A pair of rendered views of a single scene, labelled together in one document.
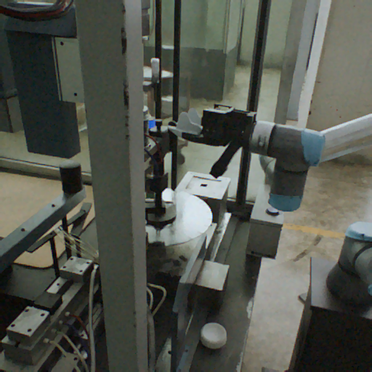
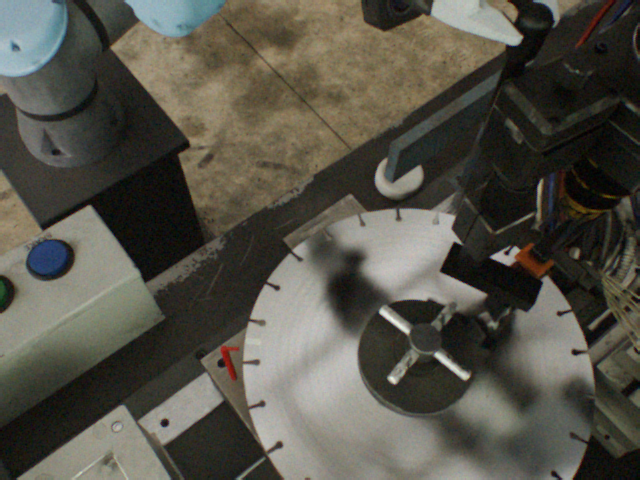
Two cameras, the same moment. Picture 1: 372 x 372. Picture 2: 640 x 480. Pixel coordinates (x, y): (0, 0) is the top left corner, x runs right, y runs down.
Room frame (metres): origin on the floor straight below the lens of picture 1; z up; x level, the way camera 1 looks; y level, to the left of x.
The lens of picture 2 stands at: (1.19, 0.14, 1.53)
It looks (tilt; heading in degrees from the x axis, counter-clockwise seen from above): 63 degrees down; 216
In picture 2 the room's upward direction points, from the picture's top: 2 degrees clockwise
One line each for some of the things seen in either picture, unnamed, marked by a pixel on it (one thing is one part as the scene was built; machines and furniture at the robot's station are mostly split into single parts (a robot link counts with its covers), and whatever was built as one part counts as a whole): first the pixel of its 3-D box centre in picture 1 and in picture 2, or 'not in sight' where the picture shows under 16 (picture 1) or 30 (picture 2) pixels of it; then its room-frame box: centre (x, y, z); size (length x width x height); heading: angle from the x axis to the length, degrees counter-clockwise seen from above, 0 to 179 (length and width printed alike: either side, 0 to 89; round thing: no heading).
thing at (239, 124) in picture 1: (228, 128); not in sight; (0.84, -0.07, 1.29); 0.12 x 0.08 x 0.09; 67
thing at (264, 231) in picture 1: (267, 219); (24, 330); (1.19, -0.28, 0.82); 0.28 x 0.11 x 0.15; 166
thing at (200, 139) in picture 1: (200, 136); not in sight; (0.84, 0.00, 1.26); 0.09 x 0.05 x 0.02; 72
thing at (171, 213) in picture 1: (158, 210); (417, 352); (0.98, 0.11, 0.96); 0.11 x 0.11 x 0.03
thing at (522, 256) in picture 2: not in sight; (553, 248); (0.79, 0.16, 0.95); 0.10 x 0.03 x 0.07; 166
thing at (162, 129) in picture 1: (158, 157); (520, 167); (0.91, 0.10, 1.17); 0.06 x 0.05 x 0.20; 157
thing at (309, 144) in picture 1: (296, 146); not in sight; (0.77, -0.21, 1.28); 0.11 x 0.08 x 0.09; 67
